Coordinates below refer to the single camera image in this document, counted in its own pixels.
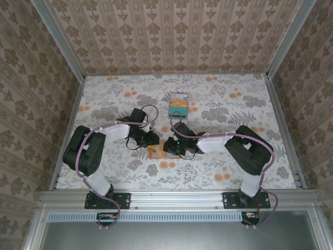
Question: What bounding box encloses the orange leather card holder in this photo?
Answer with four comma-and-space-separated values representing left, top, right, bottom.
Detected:
147, 140, 183, 160

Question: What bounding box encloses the teal card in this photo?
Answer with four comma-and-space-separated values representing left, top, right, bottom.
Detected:
168, 106, 188, 120

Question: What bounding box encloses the white grey card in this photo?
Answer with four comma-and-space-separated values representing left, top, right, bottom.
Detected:
170, 91, 188, 102

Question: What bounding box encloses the floral patterned table cover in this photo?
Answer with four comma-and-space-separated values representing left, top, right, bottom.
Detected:
56, 73, 297, 191

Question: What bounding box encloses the grey metal sheet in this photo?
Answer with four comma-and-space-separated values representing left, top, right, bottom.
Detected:
39, 211, 322, 250

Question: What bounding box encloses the thin black right gripper cable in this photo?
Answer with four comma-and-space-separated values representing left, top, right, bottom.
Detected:
179, 151, 198, 160

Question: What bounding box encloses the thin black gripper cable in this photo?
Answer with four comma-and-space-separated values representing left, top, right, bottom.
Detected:
125, 136, 146, 151
179, 151, 198, 160

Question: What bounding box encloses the thin black left gripper cable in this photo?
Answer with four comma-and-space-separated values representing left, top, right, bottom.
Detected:
125, 136, 146, 151

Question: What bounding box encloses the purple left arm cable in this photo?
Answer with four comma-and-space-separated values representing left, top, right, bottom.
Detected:
74, 104, 160, 231

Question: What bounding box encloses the aluminium front rail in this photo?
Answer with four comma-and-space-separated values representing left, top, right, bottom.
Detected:
39, 189, 321, 212

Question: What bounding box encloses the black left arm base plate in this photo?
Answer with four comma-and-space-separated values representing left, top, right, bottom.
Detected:
85, 192, 131, 210

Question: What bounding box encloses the aluminium side rail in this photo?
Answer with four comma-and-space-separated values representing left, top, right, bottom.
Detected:
264, 74, 308, 190
48, 77, 86, 191

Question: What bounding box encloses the grey slotted cable duct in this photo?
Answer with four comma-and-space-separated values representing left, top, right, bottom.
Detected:
47, 211, 245, 222

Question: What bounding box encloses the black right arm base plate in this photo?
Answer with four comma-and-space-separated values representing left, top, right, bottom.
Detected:
222, 192, 271, 210

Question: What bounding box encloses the black cable connector box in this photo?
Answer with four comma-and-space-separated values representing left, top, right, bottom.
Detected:
240, 211, 261, 226

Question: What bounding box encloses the aluminium frame post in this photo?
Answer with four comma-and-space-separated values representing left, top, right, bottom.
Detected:
265, 0, 317, 78
30, 0, 86, 81

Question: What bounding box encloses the aluminium frame strip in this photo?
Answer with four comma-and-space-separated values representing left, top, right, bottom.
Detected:
22, 210, 50, 250
308, 210, 329, 250

